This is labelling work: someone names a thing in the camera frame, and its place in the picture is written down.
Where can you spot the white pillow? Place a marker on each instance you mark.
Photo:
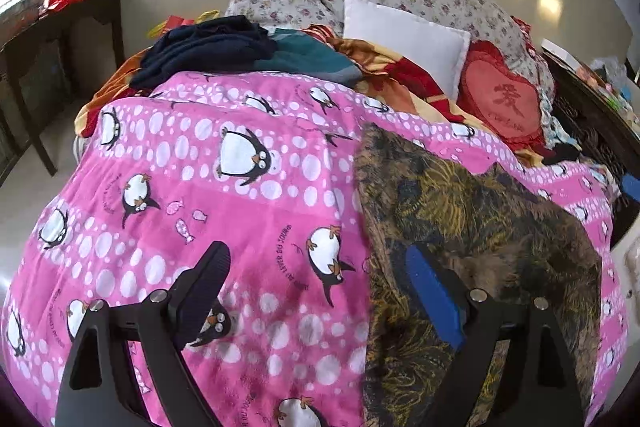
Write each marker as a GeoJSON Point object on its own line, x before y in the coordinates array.
{"type": "Point", "coordinates": [400, 37]}

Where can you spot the clutter of small goods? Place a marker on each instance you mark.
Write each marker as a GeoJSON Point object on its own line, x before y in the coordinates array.
{"type": "Point", "coordinates": [610, 77]}

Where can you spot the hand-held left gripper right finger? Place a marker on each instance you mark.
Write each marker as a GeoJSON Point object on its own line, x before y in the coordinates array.
{"type": "Point", "coordinates": [434, 294]}

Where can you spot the dark wooden table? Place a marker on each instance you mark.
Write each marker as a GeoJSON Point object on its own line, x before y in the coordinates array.
{"type": "Point", "coordinates": [30, 57]}

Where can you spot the pink penguin print blanket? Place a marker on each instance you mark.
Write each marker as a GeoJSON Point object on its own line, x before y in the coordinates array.
{"type": "Point", "coordinates": [250, 212]}

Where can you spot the navy clothes pile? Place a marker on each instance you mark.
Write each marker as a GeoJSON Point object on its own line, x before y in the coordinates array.
{"type": "Point", "coordinates": [200, 47]}

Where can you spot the yellow red bag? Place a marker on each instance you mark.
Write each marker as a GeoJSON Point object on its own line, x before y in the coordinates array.
{"type": "Point", "coordinates": [175, 23]}

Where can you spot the teal cloth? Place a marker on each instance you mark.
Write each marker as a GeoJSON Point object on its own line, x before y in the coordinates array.
{"type": "Point", "coordinates": [310, 57]}

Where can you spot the red heart cushion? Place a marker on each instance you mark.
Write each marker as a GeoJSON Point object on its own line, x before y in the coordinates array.
{"type": "Point", "coordinates": [500, 102]}

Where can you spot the light blue frilly cloth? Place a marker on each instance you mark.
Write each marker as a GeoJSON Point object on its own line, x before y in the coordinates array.
{"type": "Point", "coordinates": [557, 127]}

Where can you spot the brown floral patterned garment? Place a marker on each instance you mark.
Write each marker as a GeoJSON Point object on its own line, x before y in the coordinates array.
{"type": "Point", "coordinates": [475, 217]}

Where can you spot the orange red floral blanket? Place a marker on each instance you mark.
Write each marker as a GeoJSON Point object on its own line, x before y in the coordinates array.
{"type": "Point", "coordinates": [395, 67]}

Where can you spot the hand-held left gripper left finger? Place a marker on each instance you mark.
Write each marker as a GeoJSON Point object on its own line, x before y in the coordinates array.
{"type": "Point", "coordinates": [207, 274]}

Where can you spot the dark carved wooden cabinet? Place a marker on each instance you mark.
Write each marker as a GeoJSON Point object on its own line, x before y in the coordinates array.
{"type": "Point", "coordinates": [590, 122]}

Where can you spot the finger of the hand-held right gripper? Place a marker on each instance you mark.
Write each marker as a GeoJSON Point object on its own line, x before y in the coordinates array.
{"type": "Point", "coordinates": [631, 188]}

